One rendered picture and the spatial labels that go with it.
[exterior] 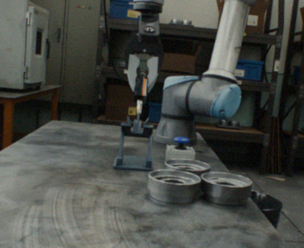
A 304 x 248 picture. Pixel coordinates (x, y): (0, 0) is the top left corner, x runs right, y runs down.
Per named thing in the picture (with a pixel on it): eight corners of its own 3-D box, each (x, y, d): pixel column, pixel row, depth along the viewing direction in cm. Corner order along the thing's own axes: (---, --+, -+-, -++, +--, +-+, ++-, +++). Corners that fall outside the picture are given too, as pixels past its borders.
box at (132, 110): (146, 123, 436) (149, 88, 431) (100, 119, 430) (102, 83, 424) (143, 118, 476) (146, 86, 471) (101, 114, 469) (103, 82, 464)
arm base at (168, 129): (153, 136, 151) (155, 109, 149) (194, 139, 151) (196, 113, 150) (154, 143, 136) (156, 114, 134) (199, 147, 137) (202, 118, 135)
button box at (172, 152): (193, 169, 106) (195, 151, 105) (166, 167, 105) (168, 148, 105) (190, 161, 114) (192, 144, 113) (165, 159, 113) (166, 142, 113)
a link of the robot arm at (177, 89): (173, 110, 151) (177, 74, 149) (205, 116, 143) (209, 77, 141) (153, 111, 141) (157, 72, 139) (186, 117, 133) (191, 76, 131)
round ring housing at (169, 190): (168, 208, 75) (170, 186, 74) (136, 191, 83) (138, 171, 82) (209, 200, 81) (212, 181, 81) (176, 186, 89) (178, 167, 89)
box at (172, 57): (200, 76, 429) (204, 39, 424) (151, 71, 427) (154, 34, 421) (195, 75, 471) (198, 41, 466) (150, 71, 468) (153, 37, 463)
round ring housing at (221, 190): (260, 205, 81) (263, 185, 81) (216, 208, 77) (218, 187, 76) (231, 189, 91) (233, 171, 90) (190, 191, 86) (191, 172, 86)
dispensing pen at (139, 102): (131, 126, 93) (137, 65, 101) (131, 134, 97) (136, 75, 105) (140, 127, 94) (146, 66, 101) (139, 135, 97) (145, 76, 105)
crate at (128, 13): (155, 27, 462) (156, 7, 459) (157, 24, 425) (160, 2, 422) (108, 22, 457) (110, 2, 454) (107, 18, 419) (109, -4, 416)
